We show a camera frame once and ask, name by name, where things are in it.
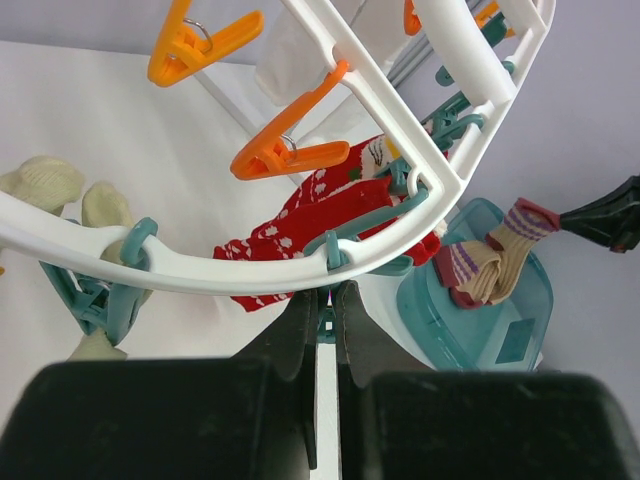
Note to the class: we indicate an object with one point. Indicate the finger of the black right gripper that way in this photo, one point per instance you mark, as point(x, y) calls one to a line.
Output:
point(614, 216)
point(615, 240)

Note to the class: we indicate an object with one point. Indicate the white round clip hanger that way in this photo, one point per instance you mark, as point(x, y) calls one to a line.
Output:
point(317, 244)

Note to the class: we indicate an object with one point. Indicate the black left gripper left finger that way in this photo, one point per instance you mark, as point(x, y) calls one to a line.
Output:
point(249, 416)

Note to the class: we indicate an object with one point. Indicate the striped pink purple sock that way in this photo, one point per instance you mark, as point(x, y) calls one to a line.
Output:
point(485, 272)

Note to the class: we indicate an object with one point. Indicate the white metal drying rack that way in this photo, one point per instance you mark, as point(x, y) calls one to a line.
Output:
point(266, 155)

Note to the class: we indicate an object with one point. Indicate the teal plastic basin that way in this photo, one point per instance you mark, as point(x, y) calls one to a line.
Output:
point(506, 336)

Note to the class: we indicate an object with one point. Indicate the red patterned sock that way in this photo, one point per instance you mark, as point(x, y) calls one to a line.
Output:
point(325, 200)

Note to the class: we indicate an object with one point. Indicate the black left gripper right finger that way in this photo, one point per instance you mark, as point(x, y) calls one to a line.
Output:
point(401, 420)

